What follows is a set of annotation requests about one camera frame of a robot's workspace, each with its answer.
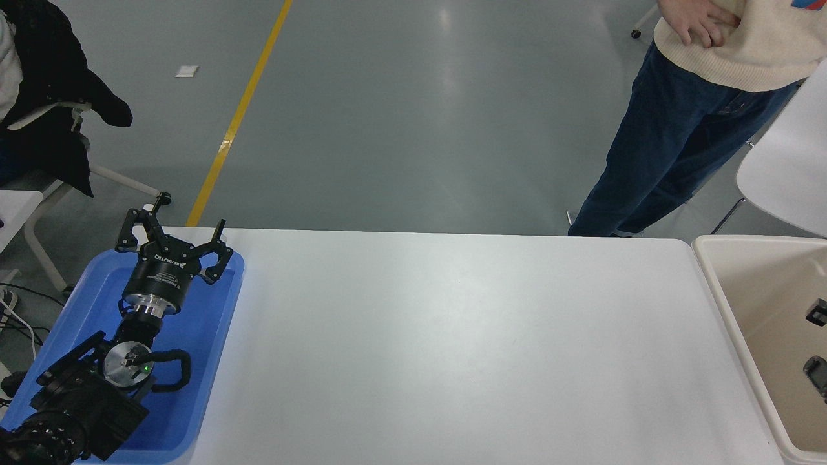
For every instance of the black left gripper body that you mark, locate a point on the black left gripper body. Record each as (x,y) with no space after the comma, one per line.
(161,270)

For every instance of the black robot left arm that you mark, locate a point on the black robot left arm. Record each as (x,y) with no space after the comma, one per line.
(84,400)

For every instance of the person's right hand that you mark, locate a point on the person's right hand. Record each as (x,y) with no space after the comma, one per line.
(698,22)

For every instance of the large pale bin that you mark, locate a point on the large pale bin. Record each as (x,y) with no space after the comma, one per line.
(762,310)

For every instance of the blue plastic tray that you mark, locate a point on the blue plastic tray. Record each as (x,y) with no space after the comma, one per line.
(194,336)

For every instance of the white office chair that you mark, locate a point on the white office chair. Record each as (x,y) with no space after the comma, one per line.
(42,226)

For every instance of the white side table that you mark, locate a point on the white side table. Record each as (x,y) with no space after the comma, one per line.
(16,213)

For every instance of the white shell chair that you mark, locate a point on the white shell chair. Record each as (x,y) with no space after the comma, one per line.
(788,174)

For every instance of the person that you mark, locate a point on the person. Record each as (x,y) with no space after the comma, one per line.
(45,71)
(672,142)

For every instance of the black round floor object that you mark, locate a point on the black round floor object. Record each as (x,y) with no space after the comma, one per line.
(13,384)

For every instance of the white chair with casters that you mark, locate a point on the white chair with casters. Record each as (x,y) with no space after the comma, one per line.
(643,22)

